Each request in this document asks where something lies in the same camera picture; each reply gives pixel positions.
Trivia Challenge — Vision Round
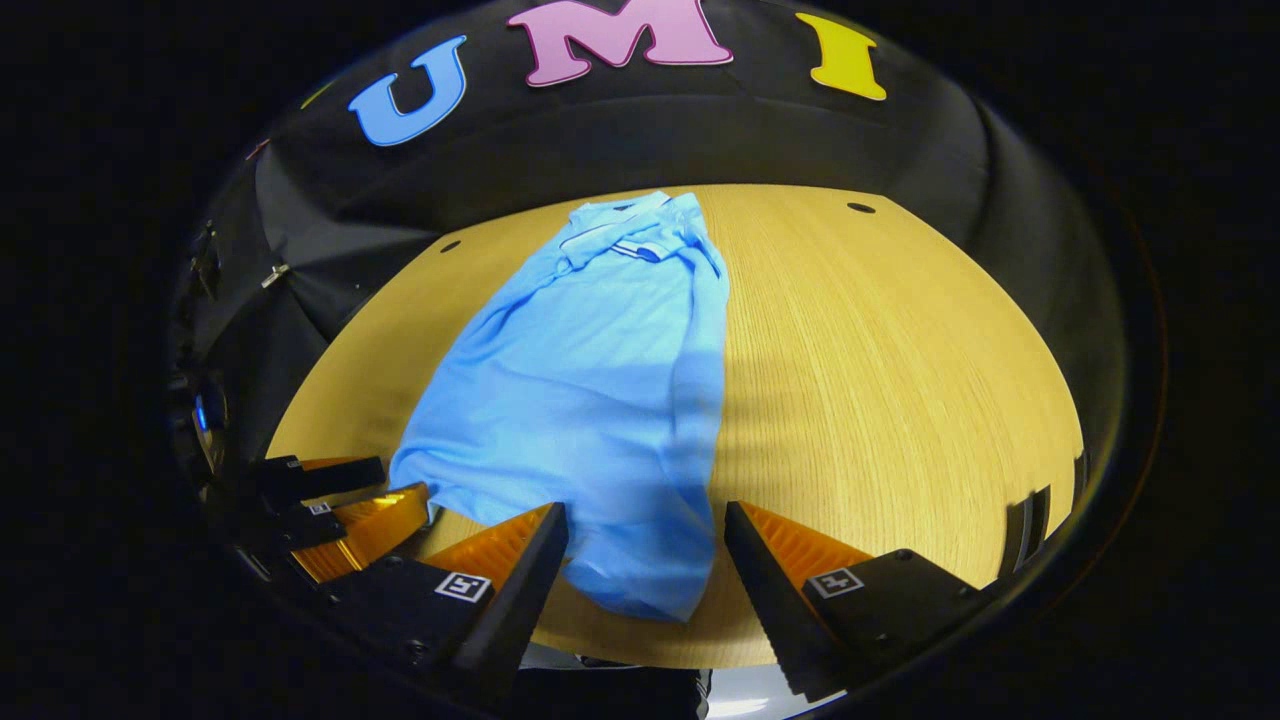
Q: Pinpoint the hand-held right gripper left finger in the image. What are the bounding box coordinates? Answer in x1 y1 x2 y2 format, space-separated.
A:
318 502 570 701

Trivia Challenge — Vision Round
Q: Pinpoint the light blue T-shirt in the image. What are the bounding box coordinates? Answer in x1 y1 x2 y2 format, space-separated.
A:
388 190 732 625

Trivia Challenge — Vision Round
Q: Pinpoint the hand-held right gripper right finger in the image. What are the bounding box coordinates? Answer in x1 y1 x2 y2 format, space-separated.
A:
724 500 1003 703

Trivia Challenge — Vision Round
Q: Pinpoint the black backdrop cloth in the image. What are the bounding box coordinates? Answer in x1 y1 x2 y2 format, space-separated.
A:
175 0 1127 481

